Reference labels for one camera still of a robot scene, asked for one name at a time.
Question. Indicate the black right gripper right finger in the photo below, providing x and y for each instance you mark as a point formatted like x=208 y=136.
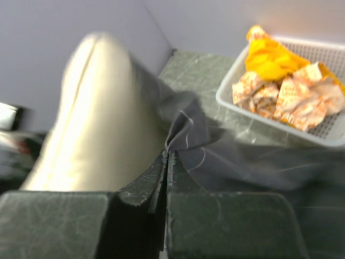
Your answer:
x=202 y=224

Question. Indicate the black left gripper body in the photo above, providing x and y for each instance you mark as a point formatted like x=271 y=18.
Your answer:
x=20 y=148

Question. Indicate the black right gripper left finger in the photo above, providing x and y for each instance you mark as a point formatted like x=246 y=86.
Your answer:
x=128 y=223

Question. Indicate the cream bear print pillow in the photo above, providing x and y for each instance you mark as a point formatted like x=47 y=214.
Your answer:
x=106 y=132

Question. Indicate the dark grey checked pillowcase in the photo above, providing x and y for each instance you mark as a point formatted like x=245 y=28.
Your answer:
x=311 y=179

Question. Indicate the orange patterned pillowcase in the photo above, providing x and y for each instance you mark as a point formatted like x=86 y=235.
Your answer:
x=280 y=85

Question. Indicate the white plastic basket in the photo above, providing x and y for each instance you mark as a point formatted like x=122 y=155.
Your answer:
x=330 y=132

